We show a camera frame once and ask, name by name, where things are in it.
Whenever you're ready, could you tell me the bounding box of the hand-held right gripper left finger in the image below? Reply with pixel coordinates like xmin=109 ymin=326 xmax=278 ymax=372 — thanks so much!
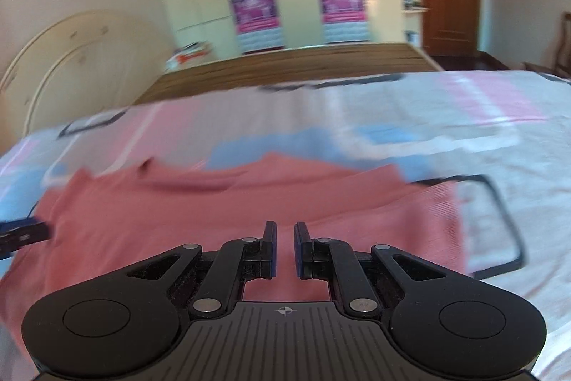
xmin=124 ymin=220 xmax=278 ymax=318

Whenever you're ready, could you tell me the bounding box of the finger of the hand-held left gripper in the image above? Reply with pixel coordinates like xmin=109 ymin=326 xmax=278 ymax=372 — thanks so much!
xmin=0 ymin=219 xmax=49 ymax=259

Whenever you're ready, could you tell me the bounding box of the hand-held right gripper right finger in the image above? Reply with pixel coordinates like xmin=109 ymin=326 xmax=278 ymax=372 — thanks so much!
xmin=293 ymin=221 xmax=451 ymax=318

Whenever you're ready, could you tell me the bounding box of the pink sweater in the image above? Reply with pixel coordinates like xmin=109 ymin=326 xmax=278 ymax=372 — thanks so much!
xmin=0 ymin=152 xmax=469 ymax=321

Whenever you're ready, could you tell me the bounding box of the cream round headboard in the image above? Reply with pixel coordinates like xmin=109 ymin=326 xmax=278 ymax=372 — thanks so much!
xmin=0 ymin=9 xmax=179 ymax=159

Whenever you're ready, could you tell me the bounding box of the wooden bed base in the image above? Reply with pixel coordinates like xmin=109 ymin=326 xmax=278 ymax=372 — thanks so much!
xmin=134 ymin=42 xmax=447 ymax=105

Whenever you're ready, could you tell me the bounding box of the white orange box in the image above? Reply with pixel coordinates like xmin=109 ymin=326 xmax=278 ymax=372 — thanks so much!
xmin=165 ymin=42 xmax=215 ymax=71

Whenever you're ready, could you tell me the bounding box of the patterned bed sheet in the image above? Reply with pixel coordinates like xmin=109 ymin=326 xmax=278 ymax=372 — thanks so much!
xmin=0 ymin=69 xmax=571 ymax=377

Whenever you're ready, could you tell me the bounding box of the brown wooden furniture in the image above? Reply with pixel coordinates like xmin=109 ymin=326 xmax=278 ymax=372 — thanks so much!
xmin=522 ymin=60 xmax=571 ymax=80

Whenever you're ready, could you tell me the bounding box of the dark wooden chair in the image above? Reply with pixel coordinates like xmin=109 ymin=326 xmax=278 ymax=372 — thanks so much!
xmin=553 ymin=10 xmax=571 ymax=78

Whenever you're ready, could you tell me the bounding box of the purple wall poster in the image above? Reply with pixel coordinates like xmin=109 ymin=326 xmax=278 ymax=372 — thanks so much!
xmin=227 ymin=0 xmax=286 ymax=54
xmin=317 ymin=0 xmax=371 ymax=44

